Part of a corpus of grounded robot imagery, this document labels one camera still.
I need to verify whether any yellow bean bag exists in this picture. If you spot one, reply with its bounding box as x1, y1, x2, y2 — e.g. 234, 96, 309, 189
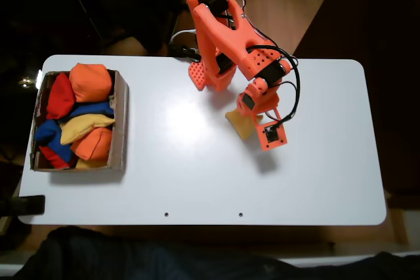
74, 157, 109, 170
224, 107, 264, 142
60, 113, 116, 146

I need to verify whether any brown cardboard box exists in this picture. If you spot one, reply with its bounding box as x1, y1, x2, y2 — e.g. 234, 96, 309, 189
30, 70, 129, 172

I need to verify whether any orange bean bag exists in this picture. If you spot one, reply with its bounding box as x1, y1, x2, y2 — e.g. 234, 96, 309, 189
68, 62, 113, 103
70, 127, 114, 161

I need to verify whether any red bean bag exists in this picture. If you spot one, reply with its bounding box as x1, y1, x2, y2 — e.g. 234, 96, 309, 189
38, 144, 72, 170
45, 72, 77, 120

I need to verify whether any black power plug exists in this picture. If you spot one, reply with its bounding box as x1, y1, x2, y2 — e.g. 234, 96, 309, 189
169, 43, 201, 62

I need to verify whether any person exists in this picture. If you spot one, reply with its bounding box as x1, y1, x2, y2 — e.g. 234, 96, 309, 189
12, 226, 420, 280

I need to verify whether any black clamp stand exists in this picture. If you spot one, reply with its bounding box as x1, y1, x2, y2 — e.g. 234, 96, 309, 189
0, 194, 46, 218

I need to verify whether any orange camera mount plate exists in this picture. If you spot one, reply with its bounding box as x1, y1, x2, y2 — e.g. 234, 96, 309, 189
254, 108, 289, 152

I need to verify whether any white usb cable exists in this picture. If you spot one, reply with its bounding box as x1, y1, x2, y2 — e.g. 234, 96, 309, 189
169, 28, 198, 45

